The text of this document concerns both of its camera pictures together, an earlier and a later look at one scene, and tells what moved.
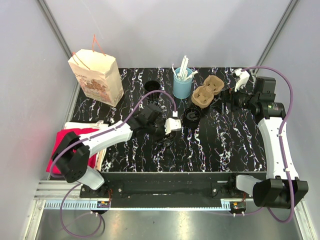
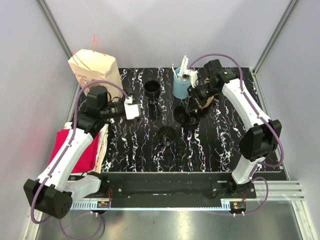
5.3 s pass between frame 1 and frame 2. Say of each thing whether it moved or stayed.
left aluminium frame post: stayed
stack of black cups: stayed
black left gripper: moved
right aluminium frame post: stayed
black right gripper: moved
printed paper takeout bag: stayed
